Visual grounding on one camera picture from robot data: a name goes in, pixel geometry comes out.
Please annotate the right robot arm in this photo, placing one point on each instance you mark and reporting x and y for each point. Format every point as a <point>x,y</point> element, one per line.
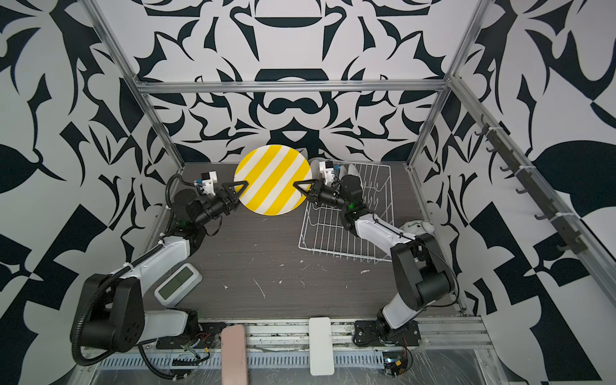
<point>422,275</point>

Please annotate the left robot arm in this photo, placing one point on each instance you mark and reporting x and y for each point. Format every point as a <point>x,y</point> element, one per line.
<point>110,317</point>

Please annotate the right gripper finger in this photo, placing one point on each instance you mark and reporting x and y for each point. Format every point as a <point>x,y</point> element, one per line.
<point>305,185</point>
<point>308,195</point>

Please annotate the small circuit board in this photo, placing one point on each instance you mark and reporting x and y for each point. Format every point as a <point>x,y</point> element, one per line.
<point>396,363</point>

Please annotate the yellow white striped plate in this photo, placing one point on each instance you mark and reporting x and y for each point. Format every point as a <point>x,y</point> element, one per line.
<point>271,172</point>

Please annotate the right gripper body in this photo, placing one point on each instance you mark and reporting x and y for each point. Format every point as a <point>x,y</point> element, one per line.
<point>327,196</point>

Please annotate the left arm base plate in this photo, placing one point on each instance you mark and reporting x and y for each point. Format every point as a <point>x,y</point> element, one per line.
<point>205,335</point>

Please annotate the white flat block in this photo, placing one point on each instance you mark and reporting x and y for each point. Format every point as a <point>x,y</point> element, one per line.
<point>321,352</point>

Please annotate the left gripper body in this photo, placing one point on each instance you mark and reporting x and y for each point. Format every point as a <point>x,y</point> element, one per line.
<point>216,207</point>

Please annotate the green rimmed white plate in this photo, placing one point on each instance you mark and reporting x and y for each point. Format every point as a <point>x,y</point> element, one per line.
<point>353,171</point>

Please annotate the white wire dish rack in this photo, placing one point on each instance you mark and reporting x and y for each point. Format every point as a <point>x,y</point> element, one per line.
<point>325,229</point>

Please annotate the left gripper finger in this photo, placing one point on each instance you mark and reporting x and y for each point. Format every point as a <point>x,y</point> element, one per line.
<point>237,185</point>
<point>235,193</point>

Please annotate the black hook rail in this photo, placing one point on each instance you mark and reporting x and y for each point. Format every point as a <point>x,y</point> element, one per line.
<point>535,185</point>

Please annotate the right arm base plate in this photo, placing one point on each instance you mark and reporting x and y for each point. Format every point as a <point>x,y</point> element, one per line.
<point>378,333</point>

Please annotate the pink flat bar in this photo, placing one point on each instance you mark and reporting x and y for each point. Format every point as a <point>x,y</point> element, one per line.
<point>234,361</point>

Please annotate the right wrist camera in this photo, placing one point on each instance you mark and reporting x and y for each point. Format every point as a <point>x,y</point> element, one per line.
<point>328,172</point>

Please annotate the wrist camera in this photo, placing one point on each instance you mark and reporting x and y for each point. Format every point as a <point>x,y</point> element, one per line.
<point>206,184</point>
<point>328,172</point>

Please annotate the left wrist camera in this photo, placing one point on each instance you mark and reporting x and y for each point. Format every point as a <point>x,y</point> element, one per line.
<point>206,184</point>

